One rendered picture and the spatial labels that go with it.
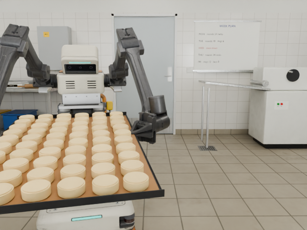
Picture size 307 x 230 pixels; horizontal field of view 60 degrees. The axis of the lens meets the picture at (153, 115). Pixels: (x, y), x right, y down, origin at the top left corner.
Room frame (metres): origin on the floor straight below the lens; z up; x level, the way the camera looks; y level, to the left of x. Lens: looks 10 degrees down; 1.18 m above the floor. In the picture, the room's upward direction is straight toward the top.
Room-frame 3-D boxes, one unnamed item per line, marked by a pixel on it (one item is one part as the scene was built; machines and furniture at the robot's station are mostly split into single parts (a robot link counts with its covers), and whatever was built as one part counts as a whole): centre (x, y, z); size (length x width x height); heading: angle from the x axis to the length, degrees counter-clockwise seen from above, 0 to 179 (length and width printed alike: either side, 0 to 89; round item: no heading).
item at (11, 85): (4.21, 2.17, 0.92); 0.32 x 0.30 x 0.09; 7
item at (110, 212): (1.86, 0.49, 0.16); 0.67 x 0.64 x 0.25; 12
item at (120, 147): (0.65, 0.07, 0.98); 0.05 x 0.05 x 0.02
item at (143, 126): (0.84, 0.05, 0.97); 0.09 x 0.07 x 0.07; 147
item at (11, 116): (4.24, 2.15, 0.36); 0.46 x 0.38 x 0.26; 2
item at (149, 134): (0.84, 0.05, 0.99); 0.09 x 0.07 x 0.07; 147
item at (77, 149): (0.63, 0.19, 0.98); 0.05 x 0.05 x 0.02
